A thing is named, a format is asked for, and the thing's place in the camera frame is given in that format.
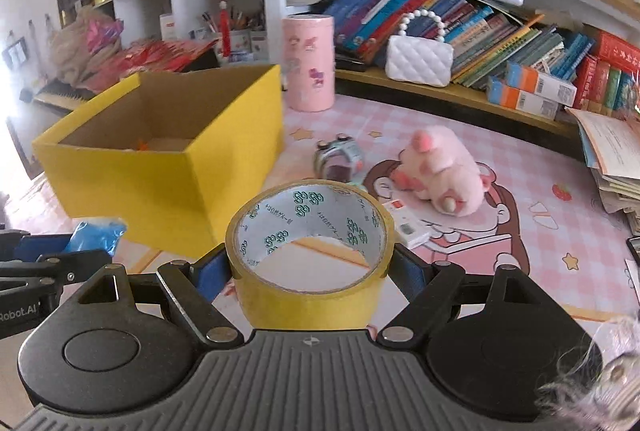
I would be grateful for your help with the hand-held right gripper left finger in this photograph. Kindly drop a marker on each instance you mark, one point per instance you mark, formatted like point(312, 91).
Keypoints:
point(215, 273)

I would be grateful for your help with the pink printed table mat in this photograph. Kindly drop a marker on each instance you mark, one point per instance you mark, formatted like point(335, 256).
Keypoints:
point(500, 271)

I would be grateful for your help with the fuzzy grey sleeve cuff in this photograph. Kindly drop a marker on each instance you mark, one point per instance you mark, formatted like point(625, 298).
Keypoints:
point(600, 386)

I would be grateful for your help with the row of thick dictionaries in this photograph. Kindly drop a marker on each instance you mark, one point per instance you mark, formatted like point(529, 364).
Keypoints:
point(600, 81)

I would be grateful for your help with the pink foil ribbon bundle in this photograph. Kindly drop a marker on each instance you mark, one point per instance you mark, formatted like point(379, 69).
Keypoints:
point(105, 33)

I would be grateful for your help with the pile of red paper decorations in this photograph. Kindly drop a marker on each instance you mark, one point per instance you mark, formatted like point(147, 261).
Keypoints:
point(150, 56)

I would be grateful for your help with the white red label card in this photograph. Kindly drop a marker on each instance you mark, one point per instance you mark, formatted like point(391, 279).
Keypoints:
point(168, 27)

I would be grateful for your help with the pink cylindrical canister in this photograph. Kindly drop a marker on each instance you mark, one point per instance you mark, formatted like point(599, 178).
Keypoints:
point(307, 66)

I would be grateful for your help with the red tassel ornament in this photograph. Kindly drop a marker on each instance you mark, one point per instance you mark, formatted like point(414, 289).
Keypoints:
point(225, 36)

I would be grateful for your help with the black smartphone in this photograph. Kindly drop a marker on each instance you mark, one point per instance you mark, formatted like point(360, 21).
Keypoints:
point(634, 247)

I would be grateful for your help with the blue crinkled wrapper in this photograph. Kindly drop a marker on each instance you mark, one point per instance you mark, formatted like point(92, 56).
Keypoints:
point(97, 233)

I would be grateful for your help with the yellow cardboard box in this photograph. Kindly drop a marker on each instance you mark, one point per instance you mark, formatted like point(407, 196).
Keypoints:
point(150, 196)

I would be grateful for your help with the orange blue white carton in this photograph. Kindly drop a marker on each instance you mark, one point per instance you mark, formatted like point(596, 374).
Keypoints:
point(540, 83)
point(520, 100)

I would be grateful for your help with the pink pig plush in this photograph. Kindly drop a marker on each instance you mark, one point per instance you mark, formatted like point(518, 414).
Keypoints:
point(445, 161)

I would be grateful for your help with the row of leaning colourful books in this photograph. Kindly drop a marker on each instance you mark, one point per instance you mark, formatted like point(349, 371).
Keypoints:
point(470, 36)

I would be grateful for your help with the white holder with tools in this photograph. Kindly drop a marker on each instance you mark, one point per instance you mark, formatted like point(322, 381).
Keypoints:
point(240, 41)

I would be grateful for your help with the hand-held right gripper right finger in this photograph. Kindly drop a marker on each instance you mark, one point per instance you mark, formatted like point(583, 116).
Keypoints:
point(410, 273)

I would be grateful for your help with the grey purple toy truck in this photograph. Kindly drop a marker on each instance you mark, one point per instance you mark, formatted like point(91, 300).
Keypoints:
point(345, 158)

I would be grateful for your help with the white holder with pens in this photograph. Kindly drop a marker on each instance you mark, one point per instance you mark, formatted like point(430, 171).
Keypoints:
point(207, 23)

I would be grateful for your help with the black keyboard piano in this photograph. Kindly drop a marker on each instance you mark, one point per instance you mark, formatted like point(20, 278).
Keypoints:
point(60, 98)

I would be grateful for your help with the stack of papers and booklets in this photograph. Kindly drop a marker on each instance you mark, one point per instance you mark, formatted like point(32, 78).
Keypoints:
point(615, 146)

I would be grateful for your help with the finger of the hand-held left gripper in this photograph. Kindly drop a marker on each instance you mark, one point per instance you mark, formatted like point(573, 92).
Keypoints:
point(45, 247)
point(60, 268)

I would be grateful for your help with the beige blanket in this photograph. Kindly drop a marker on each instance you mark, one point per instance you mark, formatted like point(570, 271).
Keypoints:
point(75, 46)

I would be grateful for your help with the small white box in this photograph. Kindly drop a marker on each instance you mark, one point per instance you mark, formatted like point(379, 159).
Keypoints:
point(407, 223)

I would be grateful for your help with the yellow tape roll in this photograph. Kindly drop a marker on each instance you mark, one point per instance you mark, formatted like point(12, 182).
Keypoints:
point(300, 311)

